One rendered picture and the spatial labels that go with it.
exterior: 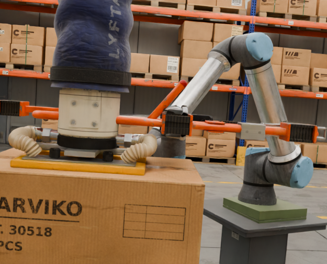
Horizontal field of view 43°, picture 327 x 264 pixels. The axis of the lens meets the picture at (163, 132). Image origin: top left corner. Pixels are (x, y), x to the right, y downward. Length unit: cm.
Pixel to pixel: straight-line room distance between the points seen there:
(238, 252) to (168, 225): 113
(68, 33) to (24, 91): 872
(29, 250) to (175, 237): 36
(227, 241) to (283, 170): 50
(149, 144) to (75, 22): 37
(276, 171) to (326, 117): 886
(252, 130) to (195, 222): 32
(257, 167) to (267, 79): 47
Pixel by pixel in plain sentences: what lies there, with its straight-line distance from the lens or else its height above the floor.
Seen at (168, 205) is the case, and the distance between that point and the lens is 102.
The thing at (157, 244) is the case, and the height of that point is 93.
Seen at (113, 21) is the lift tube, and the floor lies 147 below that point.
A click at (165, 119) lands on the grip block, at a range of 115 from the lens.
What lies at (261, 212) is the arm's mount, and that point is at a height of 80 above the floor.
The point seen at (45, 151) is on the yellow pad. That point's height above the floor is 110.
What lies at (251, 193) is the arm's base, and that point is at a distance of 208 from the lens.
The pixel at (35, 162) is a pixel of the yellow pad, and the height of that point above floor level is 110.
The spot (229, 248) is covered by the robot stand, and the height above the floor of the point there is 55.
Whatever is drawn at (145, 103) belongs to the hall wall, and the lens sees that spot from 961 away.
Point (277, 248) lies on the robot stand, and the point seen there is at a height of 59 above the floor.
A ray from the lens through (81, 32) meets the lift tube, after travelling 111.
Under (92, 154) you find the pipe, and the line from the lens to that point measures 108.
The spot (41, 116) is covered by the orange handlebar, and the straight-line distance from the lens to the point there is 120.
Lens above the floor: 128
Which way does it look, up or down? 5 degrees down
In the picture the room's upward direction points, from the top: 4 degrees clockwise
